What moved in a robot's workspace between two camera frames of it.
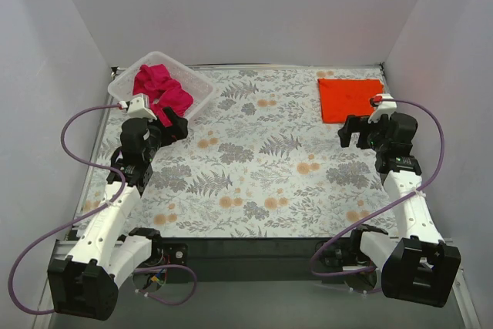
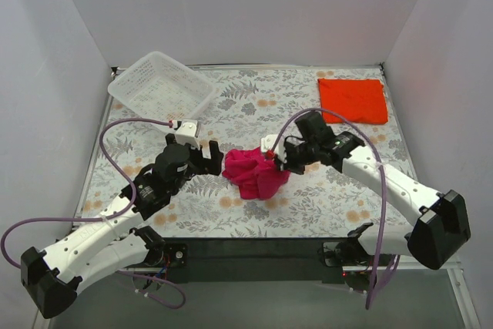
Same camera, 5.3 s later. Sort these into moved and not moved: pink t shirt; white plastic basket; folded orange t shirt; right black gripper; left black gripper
Moved: pink t shirt; left black gripper; right black gripper
Not moved: white plastic basket; folded orange t shirt
